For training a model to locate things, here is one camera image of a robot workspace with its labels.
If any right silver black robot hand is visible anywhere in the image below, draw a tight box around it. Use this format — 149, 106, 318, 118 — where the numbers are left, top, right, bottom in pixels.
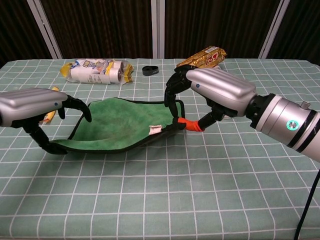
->
164, 64, 258, 133

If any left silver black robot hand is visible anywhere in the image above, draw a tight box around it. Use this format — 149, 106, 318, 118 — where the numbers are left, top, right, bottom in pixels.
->
0, 87, 92, 155

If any green cloth with black trim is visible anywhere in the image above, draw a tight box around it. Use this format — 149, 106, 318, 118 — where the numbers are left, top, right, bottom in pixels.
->
49, 97, 186, 155

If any yellow rubber chicken toy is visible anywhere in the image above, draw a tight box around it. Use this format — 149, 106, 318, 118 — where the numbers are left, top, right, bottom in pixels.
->
39, 86, 60, 125

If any gold biscuit package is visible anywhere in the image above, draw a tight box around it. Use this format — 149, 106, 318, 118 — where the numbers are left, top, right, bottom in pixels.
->
176, 45, 228, 70

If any dark brown partition panel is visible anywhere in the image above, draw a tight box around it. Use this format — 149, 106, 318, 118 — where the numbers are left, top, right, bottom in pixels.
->
41, 0, 153, 60
267, 0, 320, 66
164, 0, 282, 60
0, 0, 53, 68

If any black tape roll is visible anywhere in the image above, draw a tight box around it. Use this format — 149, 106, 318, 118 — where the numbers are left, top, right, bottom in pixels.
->
141, 65, 160, 76

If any clear pack of paper rolls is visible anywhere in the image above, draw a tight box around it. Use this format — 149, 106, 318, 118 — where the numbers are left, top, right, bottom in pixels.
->
59, 58, 135, 86

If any green checkered tablecloth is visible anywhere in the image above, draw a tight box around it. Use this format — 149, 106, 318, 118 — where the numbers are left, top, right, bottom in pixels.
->
0, 58, 320, 240

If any white partition frame post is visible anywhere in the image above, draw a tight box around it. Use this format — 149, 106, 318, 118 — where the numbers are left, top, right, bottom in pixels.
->
26, 0, 63, 60
150, 0, 166, 60
258, 0, 291, 60

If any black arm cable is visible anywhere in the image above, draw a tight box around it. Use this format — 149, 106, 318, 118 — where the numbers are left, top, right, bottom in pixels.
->
294, 169, 320, 240

